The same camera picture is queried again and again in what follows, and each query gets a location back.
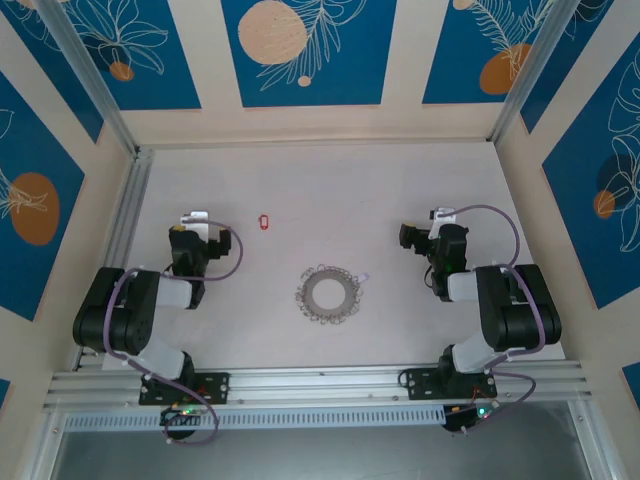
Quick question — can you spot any grey slotted cable duct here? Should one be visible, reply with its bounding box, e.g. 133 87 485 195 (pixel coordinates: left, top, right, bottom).
63 404 447 432

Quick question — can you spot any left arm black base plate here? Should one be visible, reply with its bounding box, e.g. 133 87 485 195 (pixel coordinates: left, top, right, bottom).
138 372 231 407

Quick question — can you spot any aluminium frame bar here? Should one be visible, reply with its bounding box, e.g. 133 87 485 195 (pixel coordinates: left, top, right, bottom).
569 399 619 480
24 412 69 480

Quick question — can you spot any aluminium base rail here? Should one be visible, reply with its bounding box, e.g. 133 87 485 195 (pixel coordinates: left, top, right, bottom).
42 360 596 413

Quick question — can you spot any grey metal panel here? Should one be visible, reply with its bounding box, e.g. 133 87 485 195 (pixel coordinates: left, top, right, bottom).
49 427 596 480

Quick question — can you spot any aluminium corner post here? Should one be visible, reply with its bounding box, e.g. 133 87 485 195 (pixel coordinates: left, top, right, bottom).
488 0 569 144
37 0 141 157

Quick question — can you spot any silver keyring bundle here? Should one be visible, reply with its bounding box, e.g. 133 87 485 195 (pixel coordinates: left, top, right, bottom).
294 264 362 325

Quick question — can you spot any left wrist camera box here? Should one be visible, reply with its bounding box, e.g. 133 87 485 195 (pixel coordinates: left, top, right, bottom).
179 209 209 235

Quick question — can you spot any aluminium table side rail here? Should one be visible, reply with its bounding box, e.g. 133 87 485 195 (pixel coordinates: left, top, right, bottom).
102 148 155 274

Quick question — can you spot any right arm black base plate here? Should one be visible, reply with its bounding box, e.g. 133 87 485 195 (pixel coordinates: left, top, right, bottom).
402 367 499 402

